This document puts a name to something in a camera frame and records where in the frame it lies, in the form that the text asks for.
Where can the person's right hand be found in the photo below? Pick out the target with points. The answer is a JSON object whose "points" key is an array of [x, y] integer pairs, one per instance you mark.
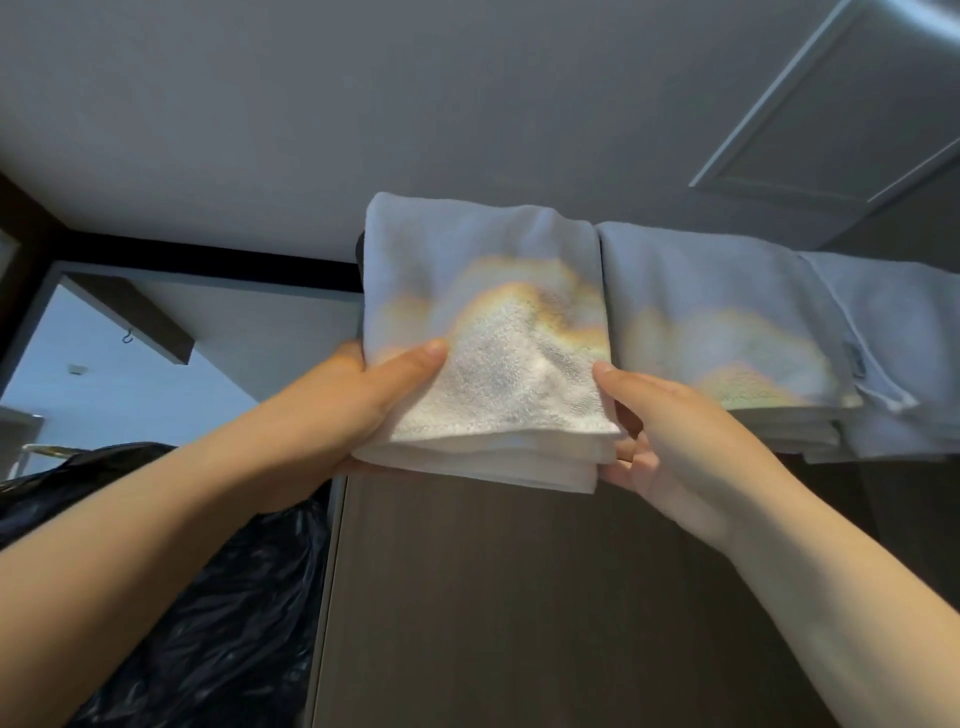
{"points": [[675, 450]]}

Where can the person's left hand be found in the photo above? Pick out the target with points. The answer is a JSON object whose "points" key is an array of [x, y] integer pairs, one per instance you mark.
{"points": [[341, 420]]}

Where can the person's right thumb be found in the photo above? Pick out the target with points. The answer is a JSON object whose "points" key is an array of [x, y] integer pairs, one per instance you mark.
{"points": [[622, 386]]}

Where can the person's left thumb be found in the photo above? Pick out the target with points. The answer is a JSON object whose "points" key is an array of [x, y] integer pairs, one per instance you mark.
{"points": [[409, 366]]}

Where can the white towel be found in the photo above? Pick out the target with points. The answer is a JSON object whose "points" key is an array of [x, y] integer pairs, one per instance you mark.
{"points": [[892, 352], [720, 330], [487, 352]]}

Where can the person's left forearm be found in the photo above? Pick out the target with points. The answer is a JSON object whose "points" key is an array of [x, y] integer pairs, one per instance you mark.
{"points": [[135, 555]]}

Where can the person's right forearm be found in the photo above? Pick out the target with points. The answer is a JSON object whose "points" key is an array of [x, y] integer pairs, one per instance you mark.
{"points": [[847, 600]]}

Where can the dark wooden cabinet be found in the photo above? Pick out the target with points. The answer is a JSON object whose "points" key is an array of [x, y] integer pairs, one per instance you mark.
{"points": [[540, 600]]}

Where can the black plastic garbage bag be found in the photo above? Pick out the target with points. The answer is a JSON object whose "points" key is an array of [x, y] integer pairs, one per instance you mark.
{"points": [[210, 600]]}

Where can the ceiling access panel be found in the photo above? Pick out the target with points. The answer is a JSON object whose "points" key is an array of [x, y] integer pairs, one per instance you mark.
{"points": [[832, 112]]}

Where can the dark wooden wall shelf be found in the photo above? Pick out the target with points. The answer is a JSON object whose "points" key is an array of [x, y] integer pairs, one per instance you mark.
{"points": [[135, 315]]}

